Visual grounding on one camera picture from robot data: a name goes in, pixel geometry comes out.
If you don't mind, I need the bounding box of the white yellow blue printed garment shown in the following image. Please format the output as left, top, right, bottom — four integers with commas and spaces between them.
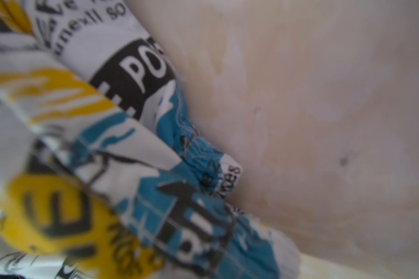
0, 1, 300, 279

